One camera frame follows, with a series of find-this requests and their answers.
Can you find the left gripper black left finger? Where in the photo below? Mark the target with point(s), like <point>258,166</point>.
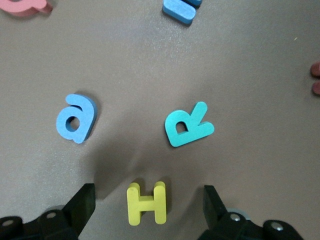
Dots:
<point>82,205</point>

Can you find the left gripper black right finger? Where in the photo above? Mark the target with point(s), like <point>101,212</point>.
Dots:
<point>215,210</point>

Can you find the yellow foam letter H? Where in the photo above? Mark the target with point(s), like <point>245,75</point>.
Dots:
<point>146,201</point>

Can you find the teal foam letter R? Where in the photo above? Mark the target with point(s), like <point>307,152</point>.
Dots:
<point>190,136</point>

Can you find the blue foam lowercase a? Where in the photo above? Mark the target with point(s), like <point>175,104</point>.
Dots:
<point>86,115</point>

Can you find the pink foam lowercase w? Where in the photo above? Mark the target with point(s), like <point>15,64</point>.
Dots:
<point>316,68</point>

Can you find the blue foam lowercase m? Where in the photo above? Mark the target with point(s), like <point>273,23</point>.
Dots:
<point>178,12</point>

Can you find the pink foam letter Q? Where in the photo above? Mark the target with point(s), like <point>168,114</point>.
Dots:
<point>22,11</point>

